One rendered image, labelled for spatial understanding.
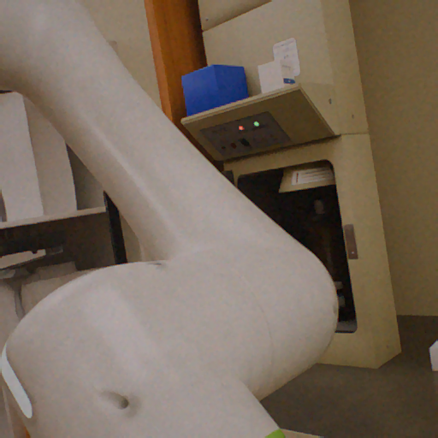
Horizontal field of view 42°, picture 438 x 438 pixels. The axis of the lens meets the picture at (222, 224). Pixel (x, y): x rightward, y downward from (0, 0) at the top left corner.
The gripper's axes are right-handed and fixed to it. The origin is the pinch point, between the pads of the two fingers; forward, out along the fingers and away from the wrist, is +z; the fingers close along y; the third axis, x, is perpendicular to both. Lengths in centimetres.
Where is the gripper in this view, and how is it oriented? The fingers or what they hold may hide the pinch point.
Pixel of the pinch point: (48, 239)
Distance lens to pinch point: 111.5
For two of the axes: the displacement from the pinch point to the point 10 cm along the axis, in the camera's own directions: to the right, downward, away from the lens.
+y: -7.2, 0.9, 6.9
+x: 1.6, 9.9, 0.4
